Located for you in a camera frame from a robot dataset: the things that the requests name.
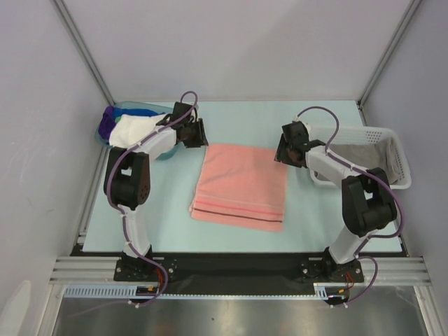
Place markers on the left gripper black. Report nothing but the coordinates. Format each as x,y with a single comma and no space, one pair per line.
200,140

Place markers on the purple towel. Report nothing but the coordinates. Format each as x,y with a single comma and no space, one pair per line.
107,124

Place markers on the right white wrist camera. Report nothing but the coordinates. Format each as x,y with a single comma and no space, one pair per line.
301,127

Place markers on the grey terry towel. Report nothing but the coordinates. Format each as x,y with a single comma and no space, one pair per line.
372,155

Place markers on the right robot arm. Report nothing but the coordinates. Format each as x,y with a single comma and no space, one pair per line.
368,204

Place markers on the white towel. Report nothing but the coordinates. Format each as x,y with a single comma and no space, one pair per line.
131,129

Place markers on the pink striped towel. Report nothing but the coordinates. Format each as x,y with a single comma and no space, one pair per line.
242,186

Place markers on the blue towel in tray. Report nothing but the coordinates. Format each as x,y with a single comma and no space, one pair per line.
141,112

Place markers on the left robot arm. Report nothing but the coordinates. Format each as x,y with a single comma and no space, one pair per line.
127,187

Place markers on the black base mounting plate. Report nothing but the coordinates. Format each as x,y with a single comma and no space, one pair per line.
232,273

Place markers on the slotted white cable duct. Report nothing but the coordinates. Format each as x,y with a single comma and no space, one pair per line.
129,292

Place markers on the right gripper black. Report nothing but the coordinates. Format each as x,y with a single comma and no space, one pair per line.
280,148

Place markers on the white perforated plastic basket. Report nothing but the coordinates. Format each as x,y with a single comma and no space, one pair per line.
366,135

